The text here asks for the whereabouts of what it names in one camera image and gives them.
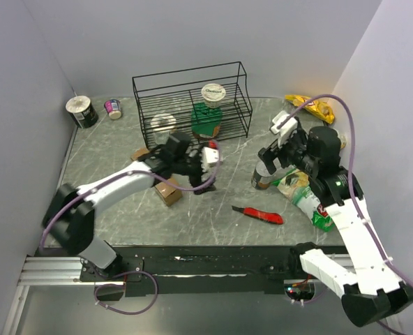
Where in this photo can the purple yogurt cup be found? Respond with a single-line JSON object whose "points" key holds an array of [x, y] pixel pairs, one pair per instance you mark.
{"points": [[113, 109]]}

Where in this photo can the red utility knife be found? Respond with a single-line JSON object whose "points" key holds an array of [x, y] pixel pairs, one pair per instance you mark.
{"points": [[268, 217]]}

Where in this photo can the Chobani yogurt cup in rack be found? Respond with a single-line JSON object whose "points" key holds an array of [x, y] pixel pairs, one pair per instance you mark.
{"points": [[213, 94]]}

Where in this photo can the tin food can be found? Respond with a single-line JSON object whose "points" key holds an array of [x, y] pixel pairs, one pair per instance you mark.
{"points": [[261, 178]]}

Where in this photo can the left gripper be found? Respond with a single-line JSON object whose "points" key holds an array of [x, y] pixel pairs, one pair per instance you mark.
{"points": [[197, 181]]}

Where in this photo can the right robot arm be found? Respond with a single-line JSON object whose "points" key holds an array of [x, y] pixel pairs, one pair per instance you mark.
{"points": [[372, 291]]}

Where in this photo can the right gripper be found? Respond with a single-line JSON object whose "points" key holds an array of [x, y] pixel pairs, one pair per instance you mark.
{"points": [[266, 154]]}

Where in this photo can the black wire rack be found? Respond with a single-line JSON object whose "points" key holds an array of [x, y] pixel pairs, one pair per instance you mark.
{"points": [[175, 92]]}

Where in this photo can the brown cardboard express box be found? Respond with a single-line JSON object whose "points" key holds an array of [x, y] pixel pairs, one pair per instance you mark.
{"points": [[168, 194]]}

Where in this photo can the black can white lid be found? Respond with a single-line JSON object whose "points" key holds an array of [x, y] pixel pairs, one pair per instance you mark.
{"points": [[81, 111]]}

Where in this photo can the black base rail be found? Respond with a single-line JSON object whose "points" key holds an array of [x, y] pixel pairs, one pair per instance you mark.
{"points": [[190, 269]]}

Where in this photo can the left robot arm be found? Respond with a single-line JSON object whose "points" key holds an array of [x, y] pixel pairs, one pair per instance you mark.
{"points": [[70, 217]]}

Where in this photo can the yellow Lays chips bag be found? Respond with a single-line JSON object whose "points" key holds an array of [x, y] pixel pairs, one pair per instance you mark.
{"points": [[320, 109]]}

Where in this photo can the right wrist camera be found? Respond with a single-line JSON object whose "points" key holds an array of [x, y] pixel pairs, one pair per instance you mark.
{"points": [[282, 126]]}

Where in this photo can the Chobani yogurt cup right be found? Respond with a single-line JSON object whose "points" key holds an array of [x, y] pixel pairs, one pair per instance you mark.
{"points": [[342, 138]]}

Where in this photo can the green cassava chips bag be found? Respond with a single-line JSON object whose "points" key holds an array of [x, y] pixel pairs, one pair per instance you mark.
{"points": [[294, 185]]}

